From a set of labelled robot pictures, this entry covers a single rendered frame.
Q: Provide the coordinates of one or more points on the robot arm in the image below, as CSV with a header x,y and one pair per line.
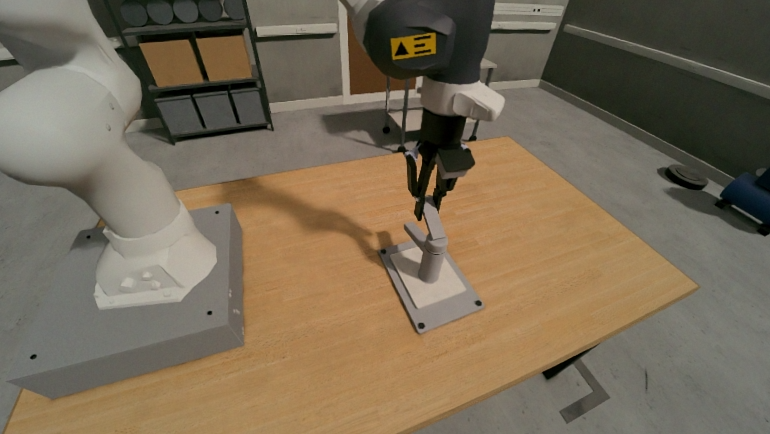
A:
x,y
64,124

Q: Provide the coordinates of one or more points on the grey tap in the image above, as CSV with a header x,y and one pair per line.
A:
x,y
419,267

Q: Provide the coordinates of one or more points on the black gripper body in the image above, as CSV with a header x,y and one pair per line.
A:
x,y
439,130

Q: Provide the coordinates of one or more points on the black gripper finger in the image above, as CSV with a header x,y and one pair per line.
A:
x,y
418,188
441,186

